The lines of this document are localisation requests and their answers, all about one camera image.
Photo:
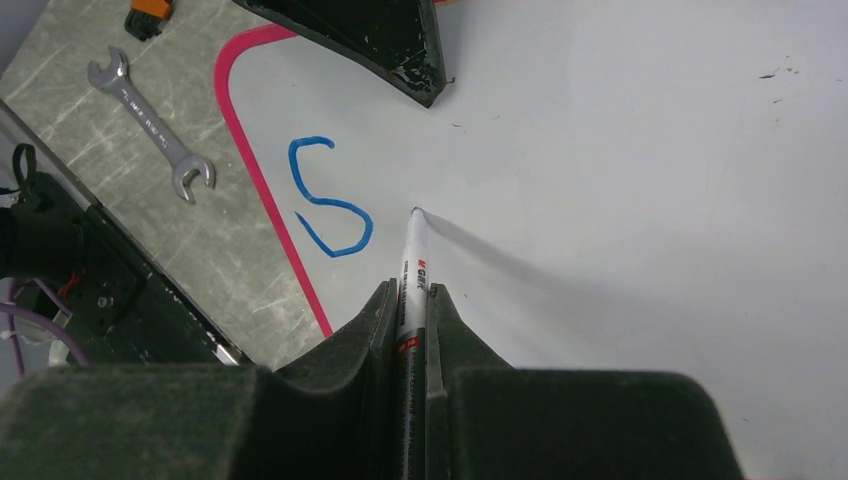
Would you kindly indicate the white blue whiteboard marker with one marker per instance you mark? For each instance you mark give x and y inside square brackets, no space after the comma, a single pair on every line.
[410,347]

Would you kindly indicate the pink framed whiteboard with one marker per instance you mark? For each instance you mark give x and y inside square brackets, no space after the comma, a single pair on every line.
[653,185]

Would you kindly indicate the black orange hex key set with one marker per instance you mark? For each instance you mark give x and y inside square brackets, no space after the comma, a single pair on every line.
[146,18]

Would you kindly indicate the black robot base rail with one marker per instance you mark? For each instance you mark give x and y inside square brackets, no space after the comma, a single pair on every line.
[79,261]

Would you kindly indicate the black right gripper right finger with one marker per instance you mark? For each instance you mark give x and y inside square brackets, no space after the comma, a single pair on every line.
[488,420]

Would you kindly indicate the silver open-end wrench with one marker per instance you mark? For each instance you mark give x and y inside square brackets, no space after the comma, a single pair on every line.
[185,164]

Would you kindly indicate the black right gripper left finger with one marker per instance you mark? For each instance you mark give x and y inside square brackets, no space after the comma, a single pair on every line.
[323,416]

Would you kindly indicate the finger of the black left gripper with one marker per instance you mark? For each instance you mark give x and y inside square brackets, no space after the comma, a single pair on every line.
[397,40]

